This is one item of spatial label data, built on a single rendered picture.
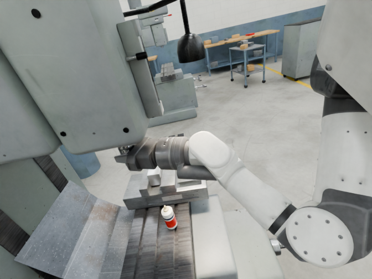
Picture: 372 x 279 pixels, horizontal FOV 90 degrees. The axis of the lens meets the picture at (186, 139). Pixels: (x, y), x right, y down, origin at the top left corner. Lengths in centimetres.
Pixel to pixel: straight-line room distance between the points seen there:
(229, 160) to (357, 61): 25
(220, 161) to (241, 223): 62
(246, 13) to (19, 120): 709
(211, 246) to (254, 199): 44
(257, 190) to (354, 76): 24
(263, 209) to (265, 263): 53
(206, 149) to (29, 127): 36
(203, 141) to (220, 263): 47
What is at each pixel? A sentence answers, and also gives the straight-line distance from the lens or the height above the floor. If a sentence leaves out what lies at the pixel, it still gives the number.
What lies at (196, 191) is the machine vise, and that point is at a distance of 77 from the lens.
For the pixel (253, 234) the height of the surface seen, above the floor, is 70.
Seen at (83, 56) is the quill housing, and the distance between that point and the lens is 39.
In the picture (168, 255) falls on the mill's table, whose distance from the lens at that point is 72.
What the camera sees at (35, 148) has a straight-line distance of 50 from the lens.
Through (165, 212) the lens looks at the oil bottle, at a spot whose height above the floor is 99.
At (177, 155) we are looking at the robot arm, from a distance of 45.
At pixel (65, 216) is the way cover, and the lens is 88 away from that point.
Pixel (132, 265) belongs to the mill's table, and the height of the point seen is 90.
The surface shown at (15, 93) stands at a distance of 46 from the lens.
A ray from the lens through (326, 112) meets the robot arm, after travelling 39.
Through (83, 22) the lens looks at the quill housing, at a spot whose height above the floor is 155.
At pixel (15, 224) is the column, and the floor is 113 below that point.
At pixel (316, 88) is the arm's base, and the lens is 41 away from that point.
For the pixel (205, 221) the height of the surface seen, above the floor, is 82.
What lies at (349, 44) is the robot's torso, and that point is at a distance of 23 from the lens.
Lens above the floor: 152
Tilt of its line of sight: 31 degrees down
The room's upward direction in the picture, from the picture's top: 13 degrees counter-clockwise
